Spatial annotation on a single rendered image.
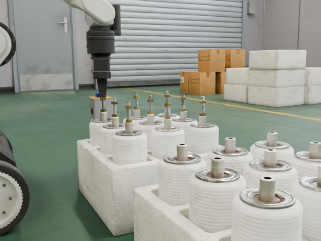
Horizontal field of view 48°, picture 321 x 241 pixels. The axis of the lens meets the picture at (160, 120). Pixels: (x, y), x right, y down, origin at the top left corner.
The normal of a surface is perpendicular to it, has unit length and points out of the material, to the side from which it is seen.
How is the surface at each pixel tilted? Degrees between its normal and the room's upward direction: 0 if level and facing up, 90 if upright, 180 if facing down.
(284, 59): 90
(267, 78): 90
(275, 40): 90
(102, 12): 90
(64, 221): 0
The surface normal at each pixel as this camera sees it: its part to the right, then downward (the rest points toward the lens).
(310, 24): -0.89, 0.08
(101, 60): 0.18, 0.15
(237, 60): 0.41, 0.15
